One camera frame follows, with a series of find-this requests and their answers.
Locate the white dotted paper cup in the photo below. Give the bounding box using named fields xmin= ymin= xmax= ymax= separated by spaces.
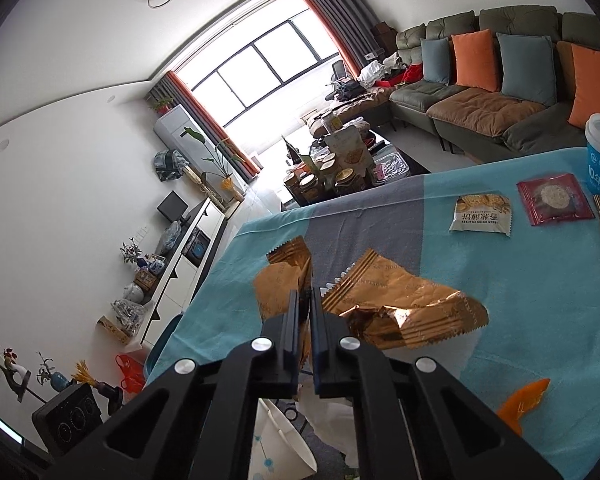
xmin=248 ymin=399 xmax=318 ymax=480

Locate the orange peel piece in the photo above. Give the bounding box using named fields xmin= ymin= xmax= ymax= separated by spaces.
xmin=496 ymin=378 xmax=550 ymax=437

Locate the large gold foil wrapper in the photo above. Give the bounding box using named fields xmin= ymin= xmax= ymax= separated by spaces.
xmin=322 ymin=249 xmax=489 ymax=350

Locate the orange plastic bag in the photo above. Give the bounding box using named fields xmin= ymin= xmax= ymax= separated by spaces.
xmin=116 ymin=354 xmax=145 ymax=393

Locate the white black TV cabinet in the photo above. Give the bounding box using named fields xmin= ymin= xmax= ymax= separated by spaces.
xmin=135 ymin=198 xmax=226 ymax=353

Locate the flower vase on cabinet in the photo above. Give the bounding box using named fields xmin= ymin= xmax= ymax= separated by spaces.
xmin=120 ymin=237 xmax=147 ymax=268

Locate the teal grey tablecloth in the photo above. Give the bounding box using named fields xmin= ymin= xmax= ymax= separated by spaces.
xmin=149 ymin=148 xmax=600 ymax=479

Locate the small black monitor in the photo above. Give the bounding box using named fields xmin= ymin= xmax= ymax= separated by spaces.
xmin=157 ymin=191 xmax=188 ymax=222

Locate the white yellow snack packet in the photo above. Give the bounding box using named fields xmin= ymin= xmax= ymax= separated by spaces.
xmin=449 ymin=194 xmax=513 ymax=236

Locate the covered standing fan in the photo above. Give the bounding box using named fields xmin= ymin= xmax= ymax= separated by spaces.
xmin=152 ymin=150 xmax=212 ymax=198

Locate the tall green potted plant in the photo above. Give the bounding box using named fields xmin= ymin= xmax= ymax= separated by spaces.
xmin=182 ymin=126 xmax=244 ymax=203

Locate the maroon snack packet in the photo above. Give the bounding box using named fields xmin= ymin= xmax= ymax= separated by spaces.
xmin=517 ymin=174 xmax=595 ymax=226

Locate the cluttered coffee table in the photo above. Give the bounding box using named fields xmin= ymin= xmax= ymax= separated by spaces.
xmin=283 ymin=129 xmax=413 ymax=207

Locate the white standing air conditioner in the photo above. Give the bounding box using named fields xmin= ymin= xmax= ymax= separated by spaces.
xmin=154 ymin=105 xmax=237 ymax=203

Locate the brown seat pad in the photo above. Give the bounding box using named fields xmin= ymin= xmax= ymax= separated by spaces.
xmin=427 ymin=88 xmax=545 ymax=138

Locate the brown ottoman bench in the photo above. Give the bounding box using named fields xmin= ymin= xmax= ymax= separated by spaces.
xmin=301 ymin=87 xmax=396 ymax=138

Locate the left orange grey curtain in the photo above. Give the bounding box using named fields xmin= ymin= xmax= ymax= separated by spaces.
xmin=145 ymin=70 xmax=260 ymax=183

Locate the orange grey curtain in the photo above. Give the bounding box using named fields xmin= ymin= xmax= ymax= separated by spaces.
xmin=303 ymin=0 xmax=384 ymax=76
xmin=145 ymin=70 xmax=260 ymax=183

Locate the green sectional sofa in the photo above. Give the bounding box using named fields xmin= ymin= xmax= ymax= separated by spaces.
xmin=389 ymin=6 xmax=600 ymax=162

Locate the orange cushion far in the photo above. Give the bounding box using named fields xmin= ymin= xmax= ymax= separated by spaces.
xmin=452 ymin=29 xmax=498 ymax=92

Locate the orange cushion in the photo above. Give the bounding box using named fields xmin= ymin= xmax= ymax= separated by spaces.
xmin=568 ymin=44 xmax=600 ymax=129
xmin=452 ymin=29 xmax=498 ymax=92

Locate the blue cushion near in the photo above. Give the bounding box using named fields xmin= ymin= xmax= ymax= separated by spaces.
xmin=496 ymin=32 xmax=557 ymax=107

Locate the blue cushion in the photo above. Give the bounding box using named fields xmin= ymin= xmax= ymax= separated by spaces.
xmin=422 ymin=38 xmax=451 ymax=84
xmin=496 ymin=32 xmax=557 ymax=107

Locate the blue cushion far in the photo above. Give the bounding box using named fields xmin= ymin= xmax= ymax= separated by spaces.
xmin=422 ymin=38 xmax=451 ymax=84

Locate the right orange grey curtain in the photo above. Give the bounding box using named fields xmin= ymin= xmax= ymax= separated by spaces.
xmin=303 ymin=0 xmax=384 ymax=76

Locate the black framed window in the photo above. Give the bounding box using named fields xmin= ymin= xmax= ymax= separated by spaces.
xmin=190 ymin=9 xmax=338 ymax=127

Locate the orange cushion near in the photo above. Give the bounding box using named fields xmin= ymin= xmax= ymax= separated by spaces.
xmin=568 ymin=44 xmax=600 ymax=129

